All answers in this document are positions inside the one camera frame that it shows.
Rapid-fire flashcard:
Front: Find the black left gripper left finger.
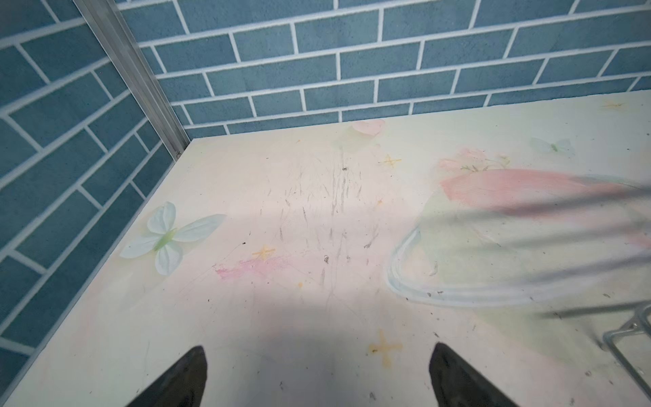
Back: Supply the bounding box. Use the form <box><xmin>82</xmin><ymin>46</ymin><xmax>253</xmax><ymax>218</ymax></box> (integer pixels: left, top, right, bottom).
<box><xmin>128</xmin><ymin>345</ymin><xmax>208</xmax><ymax>407</ymax></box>

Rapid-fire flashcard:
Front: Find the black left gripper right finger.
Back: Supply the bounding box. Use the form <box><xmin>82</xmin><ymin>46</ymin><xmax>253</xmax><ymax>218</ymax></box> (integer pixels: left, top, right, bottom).
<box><xmin>429</xmin><ymin>342</ymin><xmax>516</xmax><ymax>407</ymax></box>

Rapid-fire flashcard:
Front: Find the metal wire dish rack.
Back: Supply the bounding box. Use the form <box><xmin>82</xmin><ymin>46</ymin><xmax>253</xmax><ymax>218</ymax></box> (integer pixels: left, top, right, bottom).
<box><xmin>602</xmin><ymin>301</ymin><xmax>650</xmax><ymax>400</ymax></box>

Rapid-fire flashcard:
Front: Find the aluminium corner post left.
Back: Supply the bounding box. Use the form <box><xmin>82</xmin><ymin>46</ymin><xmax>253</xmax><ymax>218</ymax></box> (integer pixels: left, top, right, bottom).
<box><xmin>74</xmin><ymin>0</ymin><xmax>190</xmax><ymax>160</ymax></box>

